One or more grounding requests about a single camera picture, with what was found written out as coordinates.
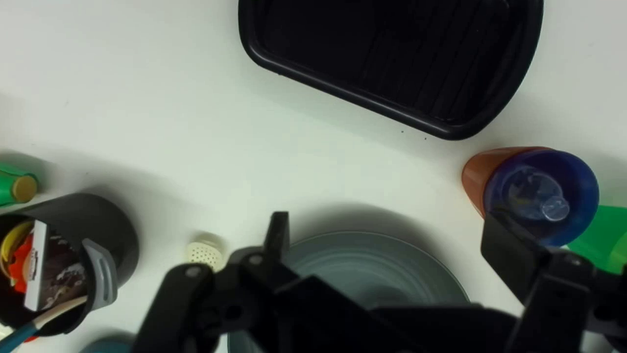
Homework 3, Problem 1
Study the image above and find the grey plate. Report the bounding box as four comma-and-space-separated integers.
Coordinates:
281, 228, 475, 314

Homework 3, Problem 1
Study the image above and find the teal handled spoon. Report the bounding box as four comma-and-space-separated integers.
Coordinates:
0, 294, 89, 353

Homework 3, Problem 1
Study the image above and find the green plastic cup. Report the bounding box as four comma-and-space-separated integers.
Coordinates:
567, 204, 627, 277

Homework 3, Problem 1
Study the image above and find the orange toy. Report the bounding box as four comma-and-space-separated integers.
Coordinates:
6, 239, 36, 298

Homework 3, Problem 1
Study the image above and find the black pot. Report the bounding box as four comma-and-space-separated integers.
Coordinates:
0, 192, 142, 339

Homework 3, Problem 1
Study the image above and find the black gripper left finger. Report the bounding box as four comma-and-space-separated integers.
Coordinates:
134, 210, 316, 353

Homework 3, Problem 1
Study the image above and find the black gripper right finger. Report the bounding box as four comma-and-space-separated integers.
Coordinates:
481, 212, 627, 353

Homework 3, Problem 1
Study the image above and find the orange sippy cup blue lid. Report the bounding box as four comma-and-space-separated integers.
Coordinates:
461, 145, 602, 249

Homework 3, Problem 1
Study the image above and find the white and black card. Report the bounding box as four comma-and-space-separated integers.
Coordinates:
22, 218, 93, 314

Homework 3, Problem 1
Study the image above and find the black ridged tray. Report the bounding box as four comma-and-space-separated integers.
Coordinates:
238, 0, 545, 141

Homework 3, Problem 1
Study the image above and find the green toy yellow tip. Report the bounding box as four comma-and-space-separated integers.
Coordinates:
0, 161, 48, 210

